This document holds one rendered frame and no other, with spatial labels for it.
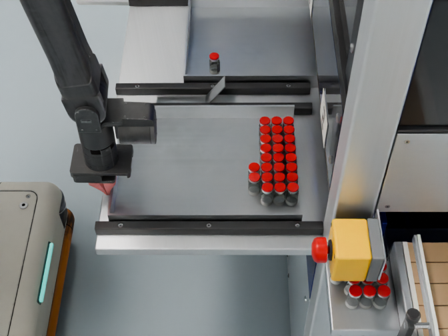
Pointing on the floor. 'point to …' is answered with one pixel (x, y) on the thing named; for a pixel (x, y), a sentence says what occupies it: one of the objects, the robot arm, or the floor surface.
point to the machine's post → (369, 122)
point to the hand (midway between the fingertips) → (108, 189)
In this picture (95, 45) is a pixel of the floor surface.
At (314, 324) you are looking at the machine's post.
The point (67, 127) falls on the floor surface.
